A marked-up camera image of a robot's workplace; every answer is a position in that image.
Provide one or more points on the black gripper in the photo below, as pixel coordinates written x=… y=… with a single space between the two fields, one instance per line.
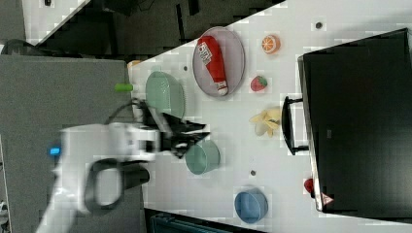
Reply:
x=171 y=130

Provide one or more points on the yellow peeled banana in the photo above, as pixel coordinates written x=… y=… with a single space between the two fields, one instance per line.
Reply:
x=267 y=122

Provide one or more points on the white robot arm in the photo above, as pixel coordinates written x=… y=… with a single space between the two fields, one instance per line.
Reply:
x=93 y=168

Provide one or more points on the red oven knob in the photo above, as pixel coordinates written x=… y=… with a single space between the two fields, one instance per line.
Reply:
x=309 y=186

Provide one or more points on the black toaster oven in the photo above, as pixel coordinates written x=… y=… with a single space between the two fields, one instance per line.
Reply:
x=358 y=111

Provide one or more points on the green cup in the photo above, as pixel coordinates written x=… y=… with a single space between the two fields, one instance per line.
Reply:
x=203 y=157

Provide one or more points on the green perforated colander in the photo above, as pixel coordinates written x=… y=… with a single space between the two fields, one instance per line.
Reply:
x=166 y=94

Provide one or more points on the green marker tip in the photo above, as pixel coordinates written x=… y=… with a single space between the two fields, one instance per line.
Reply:
x=124 y=87

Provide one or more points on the red strawberry toy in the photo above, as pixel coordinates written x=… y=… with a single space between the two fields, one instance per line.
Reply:
x=258 y=83

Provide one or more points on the red ketchup bottle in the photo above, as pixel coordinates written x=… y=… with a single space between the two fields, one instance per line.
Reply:
x=211 y=56

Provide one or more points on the grey round plate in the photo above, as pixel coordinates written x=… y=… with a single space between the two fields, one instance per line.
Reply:
x=233 y=60

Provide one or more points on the blue bowl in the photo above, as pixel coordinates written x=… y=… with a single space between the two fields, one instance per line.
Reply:
x=251 y=205

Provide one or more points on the orange slice toy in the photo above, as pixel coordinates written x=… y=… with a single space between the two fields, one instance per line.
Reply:
x=270 y=44

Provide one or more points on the black oven door handle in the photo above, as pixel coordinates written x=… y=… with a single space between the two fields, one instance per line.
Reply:
x=287 y=128

